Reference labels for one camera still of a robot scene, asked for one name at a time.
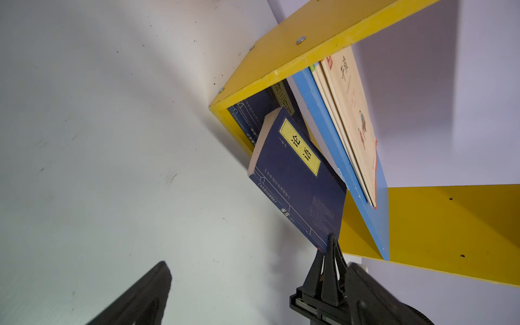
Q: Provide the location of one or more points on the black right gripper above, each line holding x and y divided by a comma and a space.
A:
326, 281

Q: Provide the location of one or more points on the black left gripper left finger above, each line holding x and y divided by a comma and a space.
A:
143, 303

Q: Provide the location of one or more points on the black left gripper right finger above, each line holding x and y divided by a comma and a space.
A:
370, 303

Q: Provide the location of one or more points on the large dark blue book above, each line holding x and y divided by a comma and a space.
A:
296, 177

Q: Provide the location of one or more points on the small dark blue poetry book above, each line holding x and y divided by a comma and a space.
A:
251, 112

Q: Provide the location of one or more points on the blue-edged beige reading book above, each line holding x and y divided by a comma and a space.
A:
340, 129

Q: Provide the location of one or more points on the red-edged beige reading book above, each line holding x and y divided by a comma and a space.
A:
343, 77

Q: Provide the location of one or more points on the green-edged beige reading book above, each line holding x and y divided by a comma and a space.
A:
317, 73

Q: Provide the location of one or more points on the yellow blue pink bookshelf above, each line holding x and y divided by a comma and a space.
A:
393, 124

